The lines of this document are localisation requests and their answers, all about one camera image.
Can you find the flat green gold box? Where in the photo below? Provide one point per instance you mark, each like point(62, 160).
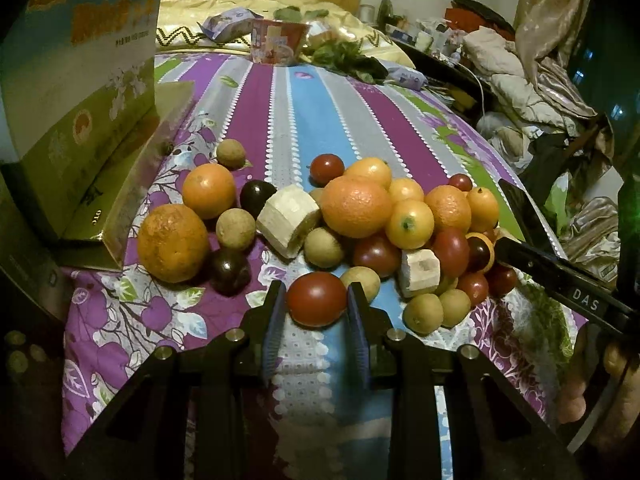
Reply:
point(97, 235)

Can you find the green leafy vegetables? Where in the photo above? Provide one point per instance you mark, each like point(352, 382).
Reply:
point(346, 58)

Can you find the brown longan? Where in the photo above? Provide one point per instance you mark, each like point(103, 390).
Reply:
point(235, 229)

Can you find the small sugarcane chunk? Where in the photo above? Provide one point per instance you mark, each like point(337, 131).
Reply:
point(419, 272)

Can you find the snack packet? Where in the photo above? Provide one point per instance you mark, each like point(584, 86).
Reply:
point(229, 25)

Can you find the purple striped floral bedsheet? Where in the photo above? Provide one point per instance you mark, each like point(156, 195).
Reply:
point(320, 426)

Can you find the big orange mandarin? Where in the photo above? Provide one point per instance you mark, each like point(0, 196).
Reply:
point(355, 207)

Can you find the pile of clothes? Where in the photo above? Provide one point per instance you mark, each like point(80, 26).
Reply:
point(550, 101)

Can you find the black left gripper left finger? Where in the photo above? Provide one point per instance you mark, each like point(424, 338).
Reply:
point(184, 414)

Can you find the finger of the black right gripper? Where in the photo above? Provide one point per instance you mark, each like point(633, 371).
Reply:
point(525, 214)
point(542, 268)

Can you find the person's right hand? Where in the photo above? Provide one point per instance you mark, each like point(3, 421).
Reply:
point(580, 391)

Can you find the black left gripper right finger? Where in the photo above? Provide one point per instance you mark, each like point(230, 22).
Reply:
point(494, 432)

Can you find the cream zigzag quilt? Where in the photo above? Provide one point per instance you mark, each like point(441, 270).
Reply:
point(178, 30)

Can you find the large rough brown orange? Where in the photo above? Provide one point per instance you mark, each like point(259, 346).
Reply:
point(172, 243)

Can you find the black product box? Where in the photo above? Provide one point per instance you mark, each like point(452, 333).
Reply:
point(32, 295)

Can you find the red cherry tomato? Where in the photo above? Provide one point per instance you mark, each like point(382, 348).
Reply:
point(316, 299)

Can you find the dark purple cherry tomato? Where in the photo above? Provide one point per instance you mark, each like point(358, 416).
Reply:
point(230, 271)

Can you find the blue green cardboard box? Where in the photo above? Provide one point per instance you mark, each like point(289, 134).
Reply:
point(76, 76)

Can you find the peeled sugarcane chunk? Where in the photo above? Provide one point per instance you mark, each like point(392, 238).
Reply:
point(287, 218)

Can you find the instant noodle cup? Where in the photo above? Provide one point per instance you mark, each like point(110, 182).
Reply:
point(277, 43)

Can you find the yellow kumquat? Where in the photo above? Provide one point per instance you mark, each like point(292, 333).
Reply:
point(411, 224)

